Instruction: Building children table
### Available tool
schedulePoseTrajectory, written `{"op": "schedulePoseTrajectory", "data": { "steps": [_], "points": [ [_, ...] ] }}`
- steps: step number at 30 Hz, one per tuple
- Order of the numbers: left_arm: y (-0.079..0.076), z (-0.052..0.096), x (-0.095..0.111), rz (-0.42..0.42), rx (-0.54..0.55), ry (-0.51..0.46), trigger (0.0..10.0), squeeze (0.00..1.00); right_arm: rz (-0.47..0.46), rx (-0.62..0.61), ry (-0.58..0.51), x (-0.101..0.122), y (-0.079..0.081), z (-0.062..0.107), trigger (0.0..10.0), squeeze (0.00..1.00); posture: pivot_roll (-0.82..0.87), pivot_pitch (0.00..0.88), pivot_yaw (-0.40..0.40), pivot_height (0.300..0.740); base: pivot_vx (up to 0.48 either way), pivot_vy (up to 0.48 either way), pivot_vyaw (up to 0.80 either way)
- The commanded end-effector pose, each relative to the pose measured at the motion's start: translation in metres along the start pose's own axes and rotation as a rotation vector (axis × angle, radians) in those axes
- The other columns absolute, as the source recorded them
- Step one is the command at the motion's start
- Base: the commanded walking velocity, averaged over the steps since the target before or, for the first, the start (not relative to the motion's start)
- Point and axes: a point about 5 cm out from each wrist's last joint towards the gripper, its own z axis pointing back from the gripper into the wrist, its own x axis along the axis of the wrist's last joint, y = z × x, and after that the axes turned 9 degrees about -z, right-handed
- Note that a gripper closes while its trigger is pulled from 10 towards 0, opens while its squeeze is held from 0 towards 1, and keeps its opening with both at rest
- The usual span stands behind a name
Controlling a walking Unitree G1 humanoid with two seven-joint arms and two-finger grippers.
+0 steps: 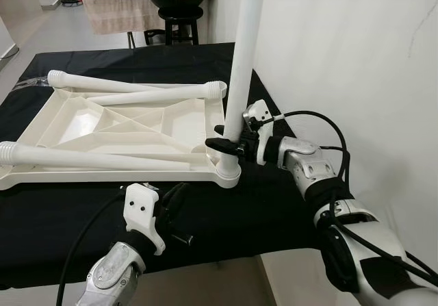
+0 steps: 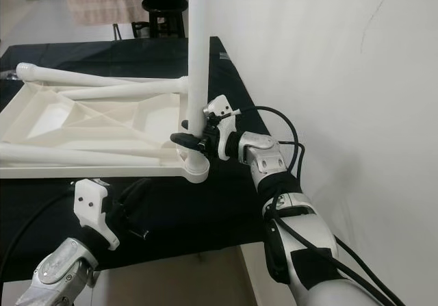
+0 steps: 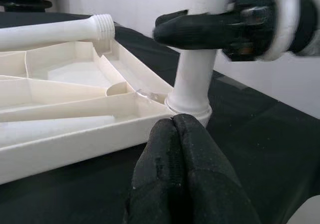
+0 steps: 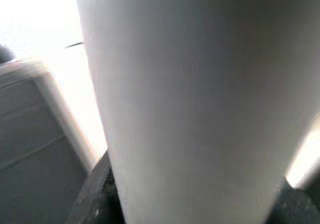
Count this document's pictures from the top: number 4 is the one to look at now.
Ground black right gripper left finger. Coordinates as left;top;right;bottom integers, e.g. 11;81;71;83
67;150;127;224

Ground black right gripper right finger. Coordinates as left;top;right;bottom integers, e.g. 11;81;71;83
268;175;320;224

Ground white plastic table leg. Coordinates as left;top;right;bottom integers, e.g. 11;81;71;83
73;0;320;224

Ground white plastic children table top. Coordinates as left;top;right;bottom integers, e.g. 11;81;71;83
0;63;95;224

